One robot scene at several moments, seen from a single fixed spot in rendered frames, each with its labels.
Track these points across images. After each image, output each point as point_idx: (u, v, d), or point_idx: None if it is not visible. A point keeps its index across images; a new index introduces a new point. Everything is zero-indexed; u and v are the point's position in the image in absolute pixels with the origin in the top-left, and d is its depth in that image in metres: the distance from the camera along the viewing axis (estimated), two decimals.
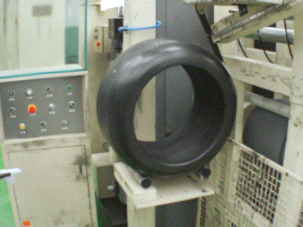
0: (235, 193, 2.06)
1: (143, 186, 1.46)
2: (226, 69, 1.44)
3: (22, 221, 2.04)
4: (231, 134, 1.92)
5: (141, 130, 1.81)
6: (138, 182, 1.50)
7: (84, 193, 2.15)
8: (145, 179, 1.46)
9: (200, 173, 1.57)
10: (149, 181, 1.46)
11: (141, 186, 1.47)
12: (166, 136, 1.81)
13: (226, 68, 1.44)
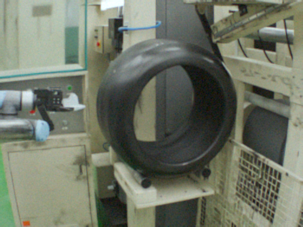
0: (235, 193, 2.06)
1: (143, 186, 1.46)
2: (226, 69, 1.44)
3: (22, 221, 2.04)
4: (231, 134, 1.92)
5: (141, 130, 1.81)
6: (138, 182, 1.50)
7: (84, 193, 2.15)
8: (145, 179, 1.46)
9: (200, 173, 1.57)
10: (149, 181, 1.46)
11: (141, 186, 1.47)
12: (166, 136, 1.81)
13: (226, 68, 1.44)
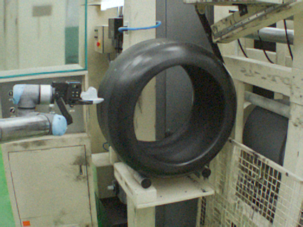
0: (235, 193, 2.06)
1: (144, 187, 1.46)
2: (227, 70, 1.44)
3: (22, 221, 2.04)
4: (231, 134, 1.92)
5: (141, 130, 1.81)
6: None
7: (84, 193, 2.15)
8: (144, 180, 1.46)
9: (200, 174, 1.57)
10: (148, 180, 1.46)
11: (142, 187, 1.47)
12: (166, 136, 1.81)
13: (228, 70, 1.44)
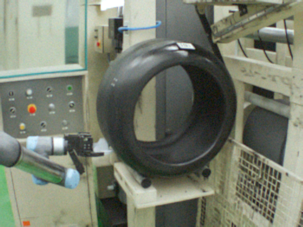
0: (235, 193, 2.06)
1: (150, 184, 1.47)
2: (185, 48, 1.35)
3: (22, 221, 2.04)
4: (231, 134, 1.92)
5: (141, 130, 1.81)
6: None
7: (84, 193, 2.15)
8: (142, 187, 1.46)
9: None
10: (142, 183, 1.46)
11: (150, 183, 1.48)
12: (166, 136, 1.81)
13: (185, 46, 1.35)
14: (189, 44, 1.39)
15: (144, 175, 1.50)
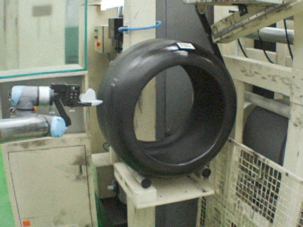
0: (235, 193, 2.06)
1: (150, 184, 1.47)
2: (185, 48, 1.35)
3: (22, 221, 2.04)
4: (231, 134, 1.92)
5: (141, 130, 1.81)
6: None
7: (84, 193, 2.15)
8: (142, 187, 1.46)
9: None
10: (142, 183, 1.46)
11: (150, 183, 1.48)
12: (166, 136, 1.81)
13: (185, 46, 1.35)
14: (189, 44, 1.39)
15: (144, 175, 1.50)
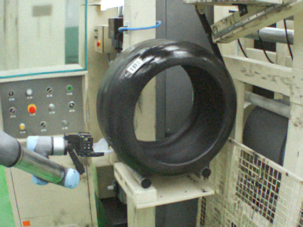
0: (235, 193, 2.06)
1: (145, 180, 1.46)
2: (136, 70, 1.30)
3: (22, 221, 2.04)
4: (231, 134, 1.92)
5: (141, 130, 1.81)
6: (141, 174, 1.50)
7: (84, 193, 2.15)
8: (151, 183, 1.47)
9: (206, 166, 1.57)
10: (147, 187, 1.47)
11: (144, 178, 1.47)
12: (166, 136, 1.81)
13: (135, 68, 1.31)
14: (136, 60, 1.33)
15: (138, 182, 1.49)
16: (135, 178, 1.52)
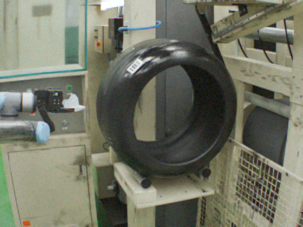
0: (235, 193, 2.06)
1: (145, 180, 1.46)
2: (136, 70, 1.30)
3: (22, 221, 2.04)
4: (231, 134, 1.92)
5: (141, 130, 1.81)
6: (141, 174, 1.50)
7: (84, 193, 2.15)
8: (151, 184, 1.47)
9: (206, 166, 1.57)
10: (147, 187, 1.47)
11: (144, 178, 1.47)
12: (166, 136, 1.81)
13: (135, 68, 1.31)
14: (136, 60, 1.33)
15: (138, 182, 1.49)
16: (135, 178, 1.52)
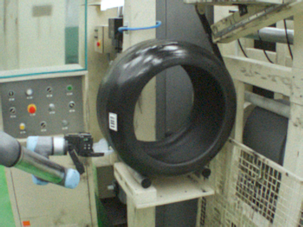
0: (235, 193, 2.06)
1: (143, 185, 1.46)
2: (116, 125, 1.33)
3: (22, 221, 2.04)
4: (231, 134, 1.92)
5: (141, 130, 1.81)
6: (138, 182, 1.50)
7: (84, 193, 2.15)
8: (145, 179, 1.46)
9: (200, 172, 1.57)
10: (150, 181, 1.47)
11: (141, 185, 1.47)
12: (166, 136, 1.81)
13: (115, 124, 1.33)
14: (109, 116, 1.35)
15: None
16: None
